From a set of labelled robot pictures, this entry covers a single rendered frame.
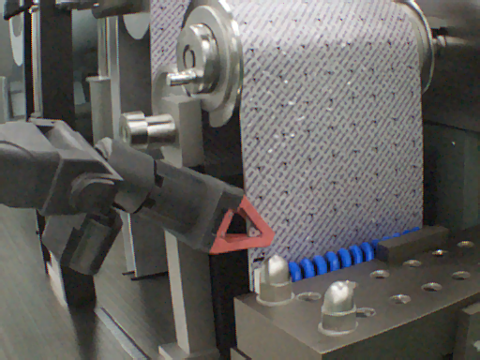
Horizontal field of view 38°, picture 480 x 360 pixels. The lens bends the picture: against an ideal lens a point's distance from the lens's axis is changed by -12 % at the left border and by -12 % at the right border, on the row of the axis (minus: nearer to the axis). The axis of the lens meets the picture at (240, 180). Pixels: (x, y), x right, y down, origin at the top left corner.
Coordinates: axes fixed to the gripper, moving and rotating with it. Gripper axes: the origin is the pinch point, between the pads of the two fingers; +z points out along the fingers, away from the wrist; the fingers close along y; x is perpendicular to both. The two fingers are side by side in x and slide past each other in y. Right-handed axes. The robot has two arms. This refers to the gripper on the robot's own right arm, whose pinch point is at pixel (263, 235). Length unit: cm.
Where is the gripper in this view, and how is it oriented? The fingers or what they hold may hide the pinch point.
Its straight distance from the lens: 79.8
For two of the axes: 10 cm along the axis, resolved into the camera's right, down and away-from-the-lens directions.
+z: 8.0, 3.5, 4.9
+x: 4.0, -9.2, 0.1
